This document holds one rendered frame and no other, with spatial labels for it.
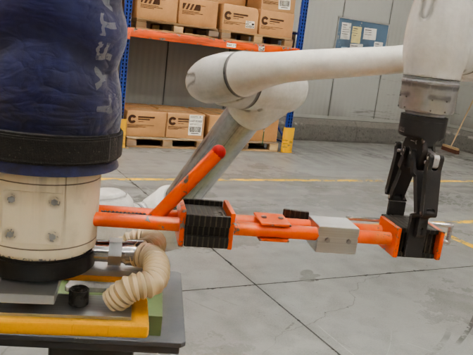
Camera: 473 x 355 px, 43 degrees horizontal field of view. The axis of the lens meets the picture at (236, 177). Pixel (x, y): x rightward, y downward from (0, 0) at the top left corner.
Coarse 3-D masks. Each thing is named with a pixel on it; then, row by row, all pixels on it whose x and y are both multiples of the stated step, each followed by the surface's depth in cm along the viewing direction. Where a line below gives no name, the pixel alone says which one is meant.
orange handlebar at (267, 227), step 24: (96, 216) 90; (120, 216) 91; (144, 216) 92; (168, 216) 96; (240, 216) 98; (264, 216) 97; (264, 240) 95; (288, 240) 96; (360, 240) 98; (384, 240) 99
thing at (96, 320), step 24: (72, 288) 85; (0, 312) 81; (24, 312) 82; (48, 312) 82; (72, 312) 83; (96, 312) 84; (120, 312) 85; (144, 312) 87; (96, 336) 82; (120, 336) 83; (144, 336) 83
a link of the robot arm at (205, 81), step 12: (204, 60) 136; (216, 60) 132; (192, 72) 138; (204, 72) 133; (216, 72) 130; (192, 84) 138; (204, 84) 134; (216, 84) 131; (204, 96) 137; (216, 96) 134; (228, 96) 132; (252, 96) 138; (240, 108) 144
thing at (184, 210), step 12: (180, 204) 94; (192, 204) 99; (204, 204) 100; (216, 204) 100; (228, 204) 97; (180, 216) 92; (192, 216) 90; (204, 216) 91; (216, 216) 91; (228, 216) 92; (180, 228) 91; (192, 228) 92; (204, 228) 92; (216, 228) 92; (228, 228) 93; (180, 240) 92; (192, 240) 91; (204, 240) 92; (216, 240) 92; (228, 240) 92
